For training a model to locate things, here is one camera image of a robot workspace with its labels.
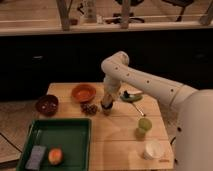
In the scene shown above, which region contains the wooden table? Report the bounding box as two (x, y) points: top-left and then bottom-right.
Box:
(38, 82), (175, 171)

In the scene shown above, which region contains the white metal cup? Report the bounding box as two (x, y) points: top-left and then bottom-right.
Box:
(143, 140), (165, 160)

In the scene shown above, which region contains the metal spoon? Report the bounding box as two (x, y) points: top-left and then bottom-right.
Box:
(132, 103), (146, 117)

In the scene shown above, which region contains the bunch of dark grapes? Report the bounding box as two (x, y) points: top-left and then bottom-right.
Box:
(80, 103), (98, 115)

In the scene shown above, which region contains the green plastic tray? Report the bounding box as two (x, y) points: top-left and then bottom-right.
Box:
(16, 118), (91, 171)

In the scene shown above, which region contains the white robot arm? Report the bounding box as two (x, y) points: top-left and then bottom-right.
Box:
(101, 51), (213, 171)

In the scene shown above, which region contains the orange bowl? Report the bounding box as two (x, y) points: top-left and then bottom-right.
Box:
(71, 84), (96, 103)

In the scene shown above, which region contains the grey sponge eraser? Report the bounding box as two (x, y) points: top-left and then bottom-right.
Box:
(25, 145), (46, 171)

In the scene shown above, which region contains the orange peach fruit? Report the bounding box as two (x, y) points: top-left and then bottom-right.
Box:
(48, 148), (63, 165)

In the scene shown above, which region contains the dark brown bowl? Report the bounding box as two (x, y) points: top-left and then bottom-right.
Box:
(35, 94), (59, 117)

